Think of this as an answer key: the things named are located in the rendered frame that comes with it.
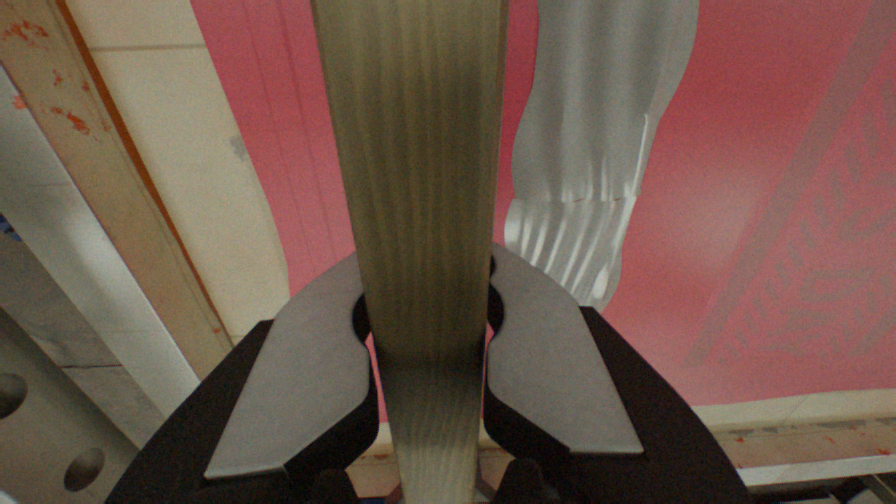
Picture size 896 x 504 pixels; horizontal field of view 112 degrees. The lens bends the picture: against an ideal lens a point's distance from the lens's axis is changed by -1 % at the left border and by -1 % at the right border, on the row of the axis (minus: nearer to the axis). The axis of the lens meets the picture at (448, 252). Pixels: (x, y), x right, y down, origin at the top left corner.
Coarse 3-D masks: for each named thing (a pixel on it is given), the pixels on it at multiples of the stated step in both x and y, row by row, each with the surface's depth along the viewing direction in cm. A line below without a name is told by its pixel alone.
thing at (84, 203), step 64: (0, 0) 10; (64, 0) 12; (0, 64) 10; (64, 64) 12; (0, 128) 11; (64, 128) 12; (0, 192) 12; (64, 192) 12; (128, 192) 14; (64, 256) 14; (128, 256) 14; (128, 320) 16; (192, 320) 18; (192, 384) 18; (768, 448) 29; (832, 448) 29
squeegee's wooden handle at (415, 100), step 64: (320, 0) 4; (384, 0) 4; (448, 0) 4; (384, 64) 5; (448, 64) 5; (384, 128) 5; (448, 128) 5; (384, 192) 6; (448, 192) 6; (384, 256) 6; (448, 256) 6; (384, 320) 7; (448, 320) 7; (384, 384) 9; (448, 384) 8; (448, 448) 10
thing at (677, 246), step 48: (288, 240) 18; (336, 240) 18; (624, 240) 19; (672, 240) 19; (720, 240) 19; (624, 288) 21; (672, 288) 21; (624, 336) 23; (672, 336) 23; (672, 384) 26; (720, 384) 27; (768, 384) 27; (816, 384) 28; (864, 384) 28
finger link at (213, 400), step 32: (256, 352) 7; (224, 384) 6; (192, 416) 6; (224, 416) 6; (160, 448) 5; (192, 448) 5; (128, 480) 5; (160, 480) 5; (192, 480) 5; (224, 480) 5; (256, 480) 5; (288, 480) 5
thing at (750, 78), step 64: (192, 0) 12; (256, 0) 12; (512, 0) 13; (704, 0) 13; (768, 0) 13; (832, 0) 13; (256, 64) 13; (320, 64) 13; (512, 64) 14; (704, 64) 14; (768, 64) 14; (256, 128) 15; (320, 128) 15; (512, 128) 15; (704, 128) 16; (768, 128) 16; (320, 192) 16; (512, 192) 17; (704, 192) 17
